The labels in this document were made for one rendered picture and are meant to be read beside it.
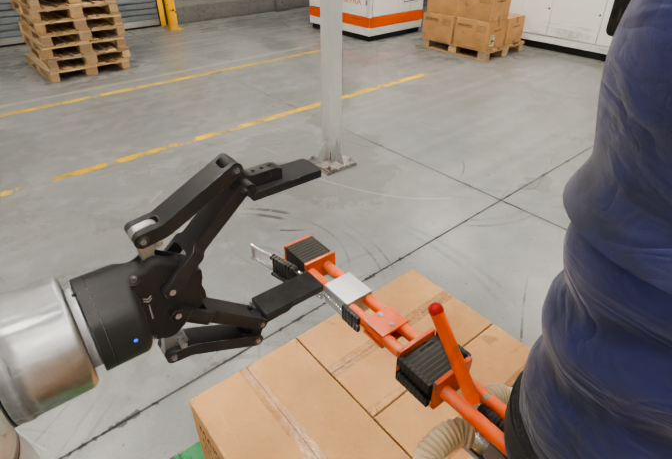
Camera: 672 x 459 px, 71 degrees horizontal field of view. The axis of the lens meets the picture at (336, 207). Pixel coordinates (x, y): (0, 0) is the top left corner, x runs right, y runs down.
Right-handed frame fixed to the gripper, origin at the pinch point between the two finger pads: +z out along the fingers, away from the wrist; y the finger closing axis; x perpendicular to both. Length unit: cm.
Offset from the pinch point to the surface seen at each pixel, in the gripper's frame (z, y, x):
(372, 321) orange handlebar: 20.0, 33.3, -10.4
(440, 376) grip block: 20.4, 33.0, 4.6
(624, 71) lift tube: 13.3, -17.7, 18.9
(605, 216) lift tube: 11.9, -8.0, 21.3
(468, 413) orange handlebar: 19.3, 33.9, 10.9
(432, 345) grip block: 24.0, 33.0, -0.3
